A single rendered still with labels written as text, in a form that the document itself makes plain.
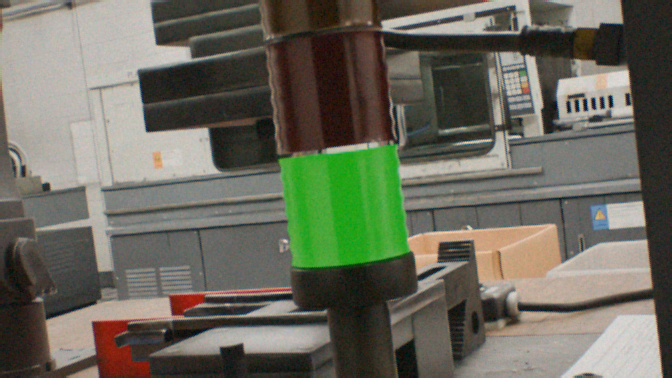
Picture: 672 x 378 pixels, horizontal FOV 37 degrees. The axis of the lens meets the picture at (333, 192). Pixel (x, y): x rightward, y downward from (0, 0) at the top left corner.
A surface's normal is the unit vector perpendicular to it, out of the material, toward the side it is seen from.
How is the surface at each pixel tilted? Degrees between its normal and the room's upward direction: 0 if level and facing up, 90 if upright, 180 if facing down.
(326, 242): 76
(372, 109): 104
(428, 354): 90
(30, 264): 90
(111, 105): 90
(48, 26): 90
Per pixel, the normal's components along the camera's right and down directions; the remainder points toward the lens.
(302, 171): -0.61, -0.13
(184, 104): -0.43, 0.11
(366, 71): 0.62, 0.21
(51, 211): 0.87, -0.08
